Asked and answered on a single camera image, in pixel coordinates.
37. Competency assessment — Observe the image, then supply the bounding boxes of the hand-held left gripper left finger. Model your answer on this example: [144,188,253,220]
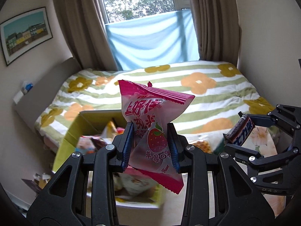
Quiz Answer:
[26,121,134,226]

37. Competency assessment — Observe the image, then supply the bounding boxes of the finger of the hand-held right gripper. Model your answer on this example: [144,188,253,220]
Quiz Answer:
[223,134,301,173]
[238,104,301,136]

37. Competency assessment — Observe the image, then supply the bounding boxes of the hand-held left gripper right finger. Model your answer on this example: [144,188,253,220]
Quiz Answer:
[167,122,275,226]

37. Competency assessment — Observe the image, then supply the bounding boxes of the dark chocolate bar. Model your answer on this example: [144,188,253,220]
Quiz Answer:
[223,114,255,145]

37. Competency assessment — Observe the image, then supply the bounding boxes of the pink strawberry snack packet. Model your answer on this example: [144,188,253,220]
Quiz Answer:
[118,79,195,195]

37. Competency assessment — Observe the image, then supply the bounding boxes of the green cardboard box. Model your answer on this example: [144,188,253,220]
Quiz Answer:
[52,109,165,210]

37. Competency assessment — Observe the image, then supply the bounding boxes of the yellow orange snack packet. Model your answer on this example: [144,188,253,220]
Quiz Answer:
[101,121,125,144]

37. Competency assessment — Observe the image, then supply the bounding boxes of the cream orange snack packet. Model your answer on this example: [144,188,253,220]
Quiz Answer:
[188,132,224,154]

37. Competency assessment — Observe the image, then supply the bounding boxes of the bed with floral striped duvet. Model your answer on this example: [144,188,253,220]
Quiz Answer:
[34,61,279,146]

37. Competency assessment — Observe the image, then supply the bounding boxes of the beige headboard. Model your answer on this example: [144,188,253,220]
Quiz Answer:
[13,57,81,132]

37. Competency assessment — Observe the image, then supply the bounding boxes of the dark brown card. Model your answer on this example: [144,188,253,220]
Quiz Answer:
[21,178,43,193]

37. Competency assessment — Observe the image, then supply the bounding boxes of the light blue cloth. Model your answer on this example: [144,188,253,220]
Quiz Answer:
[105,9,200,71]

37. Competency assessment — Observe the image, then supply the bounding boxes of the brown curtain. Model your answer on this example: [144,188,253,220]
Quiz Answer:
[50,0,118,71]
[186,0,242,66]

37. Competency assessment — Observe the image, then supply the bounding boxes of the blue white tissue pack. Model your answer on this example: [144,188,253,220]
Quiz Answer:
[21,81,33,95]

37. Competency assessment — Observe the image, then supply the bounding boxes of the window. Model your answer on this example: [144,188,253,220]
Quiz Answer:
[99,0,191,25]

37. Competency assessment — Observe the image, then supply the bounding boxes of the framed wall picture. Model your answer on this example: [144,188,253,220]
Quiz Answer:
[0,7,53,67]

